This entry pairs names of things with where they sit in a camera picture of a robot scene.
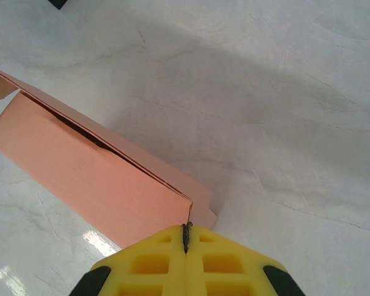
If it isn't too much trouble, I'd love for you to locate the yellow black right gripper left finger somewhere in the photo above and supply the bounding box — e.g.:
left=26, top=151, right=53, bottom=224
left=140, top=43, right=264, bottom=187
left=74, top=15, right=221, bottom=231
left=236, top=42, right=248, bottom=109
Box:
left=68, top=224, right=187, bottom=296

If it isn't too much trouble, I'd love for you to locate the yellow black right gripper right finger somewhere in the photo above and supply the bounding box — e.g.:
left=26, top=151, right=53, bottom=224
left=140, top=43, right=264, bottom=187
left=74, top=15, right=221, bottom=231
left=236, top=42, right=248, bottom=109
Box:
left=185, top=223, right=306, bottom=296

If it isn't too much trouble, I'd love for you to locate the orange paper box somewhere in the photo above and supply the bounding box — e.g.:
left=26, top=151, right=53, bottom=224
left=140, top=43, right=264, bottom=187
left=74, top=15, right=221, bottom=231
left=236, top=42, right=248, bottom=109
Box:
left=0, top=66, right=218, bottom=250

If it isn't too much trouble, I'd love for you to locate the black grey chessboard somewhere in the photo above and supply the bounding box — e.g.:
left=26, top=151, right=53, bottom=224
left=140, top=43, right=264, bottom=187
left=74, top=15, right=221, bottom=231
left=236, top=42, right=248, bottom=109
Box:
left=47, top=0, right=69, bottom=10

